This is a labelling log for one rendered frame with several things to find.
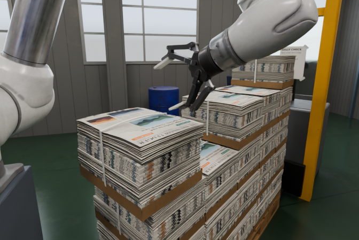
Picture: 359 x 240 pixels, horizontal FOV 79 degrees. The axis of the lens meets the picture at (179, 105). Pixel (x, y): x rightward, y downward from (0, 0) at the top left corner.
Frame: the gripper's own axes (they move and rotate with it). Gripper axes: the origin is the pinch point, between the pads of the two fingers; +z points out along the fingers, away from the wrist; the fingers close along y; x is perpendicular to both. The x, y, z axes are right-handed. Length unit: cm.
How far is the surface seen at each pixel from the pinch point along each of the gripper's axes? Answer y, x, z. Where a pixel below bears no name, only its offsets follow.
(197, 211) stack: 46, 13, 20
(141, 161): 17.7, -14.6, 3.9
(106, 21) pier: -177, 146, 214
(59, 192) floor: 32, 17, 199
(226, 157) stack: 34, 36, 14
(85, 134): 3.9, -14.6, 30.9
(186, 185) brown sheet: 32.4, 4.0, 11.0
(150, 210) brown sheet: 32.5, -12.1, 11.2
